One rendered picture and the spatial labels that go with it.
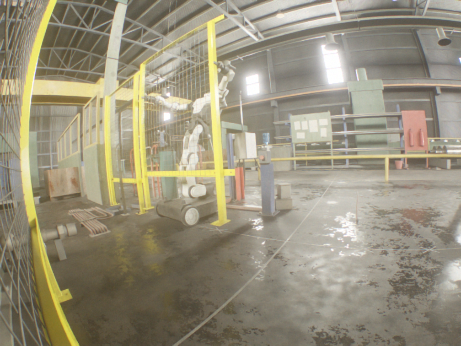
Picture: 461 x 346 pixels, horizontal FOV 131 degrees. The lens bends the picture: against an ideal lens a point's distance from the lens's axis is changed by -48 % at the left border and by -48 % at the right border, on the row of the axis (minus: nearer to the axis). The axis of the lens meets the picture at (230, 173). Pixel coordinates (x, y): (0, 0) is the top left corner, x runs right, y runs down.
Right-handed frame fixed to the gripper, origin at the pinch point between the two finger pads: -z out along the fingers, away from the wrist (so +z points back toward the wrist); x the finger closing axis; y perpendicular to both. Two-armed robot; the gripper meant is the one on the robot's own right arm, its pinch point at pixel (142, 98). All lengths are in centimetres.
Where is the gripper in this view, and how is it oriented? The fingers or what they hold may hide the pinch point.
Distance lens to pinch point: 259.5
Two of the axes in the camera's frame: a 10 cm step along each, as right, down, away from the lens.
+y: 0.7, 9.9, 0.8
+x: 8.2, -0.1, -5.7
